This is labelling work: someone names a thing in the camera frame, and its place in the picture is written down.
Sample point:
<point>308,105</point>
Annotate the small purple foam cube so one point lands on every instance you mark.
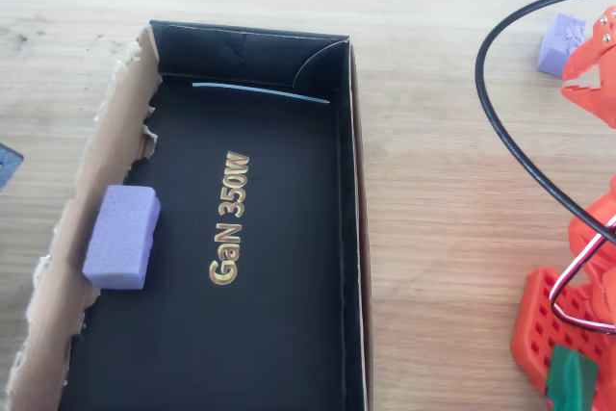
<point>553,52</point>

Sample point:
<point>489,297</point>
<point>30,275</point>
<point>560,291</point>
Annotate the black cardboard box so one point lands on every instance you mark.
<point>269,238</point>

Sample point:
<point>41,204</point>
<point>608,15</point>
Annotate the black idle robot arm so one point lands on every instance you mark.
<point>7,165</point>

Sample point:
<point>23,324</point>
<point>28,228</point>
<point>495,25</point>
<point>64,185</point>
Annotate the long purple foam block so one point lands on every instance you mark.
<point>120,238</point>

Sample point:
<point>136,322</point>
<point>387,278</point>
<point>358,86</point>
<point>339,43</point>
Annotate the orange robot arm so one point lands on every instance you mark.
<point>607,211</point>

